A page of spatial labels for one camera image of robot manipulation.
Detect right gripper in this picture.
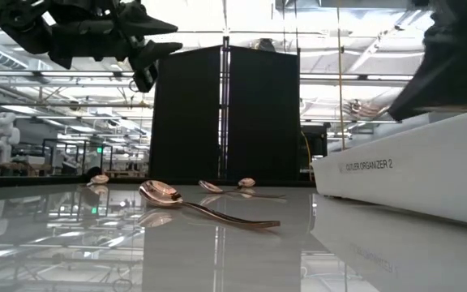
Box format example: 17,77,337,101
387,0,467,122

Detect wooden bench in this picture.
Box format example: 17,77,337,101
0,161,54,176

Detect black cabinet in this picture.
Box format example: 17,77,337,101
300,124,328,183

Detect yellow power cord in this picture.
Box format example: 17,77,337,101
336,0,346,152

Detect long ceiling light rail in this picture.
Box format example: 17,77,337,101
0,69,417,82

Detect black folding partition screen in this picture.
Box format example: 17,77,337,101
148,35,302,183

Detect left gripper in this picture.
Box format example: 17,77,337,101
46,0,184,73

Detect black ceiling cord reel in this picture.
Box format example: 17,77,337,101
256,37,277,53

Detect white robot figure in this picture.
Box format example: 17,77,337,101
0,111,22,163

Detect black frame workcell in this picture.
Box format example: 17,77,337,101
41,137,115,176

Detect white cutlery organizer tray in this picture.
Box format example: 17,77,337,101
311,105,467,228

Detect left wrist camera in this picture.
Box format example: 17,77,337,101
132,60,159,94

